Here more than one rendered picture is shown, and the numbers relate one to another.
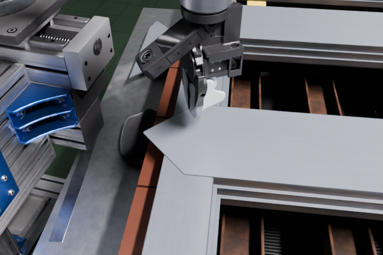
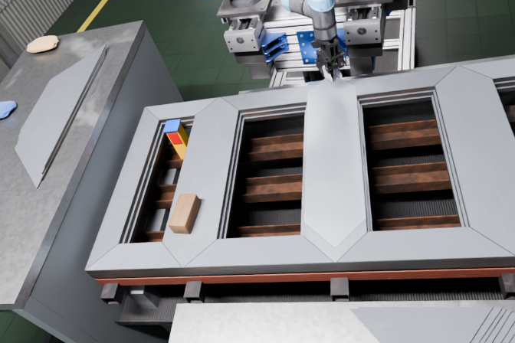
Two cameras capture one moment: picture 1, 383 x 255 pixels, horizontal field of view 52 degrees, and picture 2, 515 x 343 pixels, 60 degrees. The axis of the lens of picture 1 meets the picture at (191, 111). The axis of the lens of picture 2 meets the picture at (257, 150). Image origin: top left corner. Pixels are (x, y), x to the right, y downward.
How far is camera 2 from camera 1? 1.50 m
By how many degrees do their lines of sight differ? 69
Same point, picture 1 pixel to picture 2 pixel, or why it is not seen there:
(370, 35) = (473, 164)
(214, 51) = (321, 54)
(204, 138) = (330, 94)
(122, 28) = not seen: outside the picture
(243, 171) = (311, 109)
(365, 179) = (313, 151)
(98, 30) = (365, 24)
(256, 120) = (347, 110)
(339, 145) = (335, 142)
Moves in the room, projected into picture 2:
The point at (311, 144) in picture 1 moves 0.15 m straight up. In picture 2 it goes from (333, 132) to (327, 99)
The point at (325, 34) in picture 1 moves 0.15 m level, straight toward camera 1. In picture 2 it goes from (463, 136) to (411, 132)
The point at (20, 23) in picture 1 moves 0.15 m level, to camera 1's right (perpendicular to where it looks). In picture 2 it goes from (343, 0) to (349, 21)
